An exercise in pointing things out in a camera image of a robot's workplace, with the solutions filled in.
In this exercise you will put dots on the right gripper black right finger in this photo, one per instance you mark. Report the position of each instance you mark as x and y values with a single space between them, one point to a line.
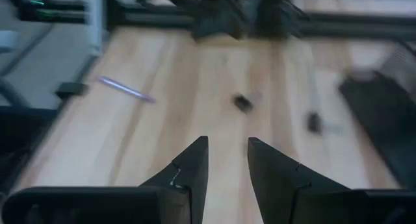
325 204

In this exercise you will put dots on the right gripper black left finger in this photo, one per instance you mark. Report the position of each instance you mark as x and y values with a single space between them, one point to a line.
97 204

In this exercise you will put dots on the black binder clip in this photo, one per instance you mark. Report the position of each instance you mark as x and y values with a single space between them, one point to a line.
242 103
314 122

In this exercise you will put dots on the teal pencil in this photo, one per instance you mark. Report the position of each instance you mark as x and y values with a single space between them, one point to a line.
126 89

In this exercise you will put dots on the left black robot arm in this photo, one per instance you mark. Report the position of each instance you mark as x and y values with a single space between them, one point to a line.
227 13

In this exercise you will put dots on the black mesh desk organizer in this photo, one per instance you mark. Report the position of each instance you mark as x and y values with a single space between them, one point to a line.
383 120

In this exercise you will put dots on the black table edge clamp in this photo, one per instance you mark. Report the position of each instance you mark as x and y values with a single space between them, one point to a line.
71 89

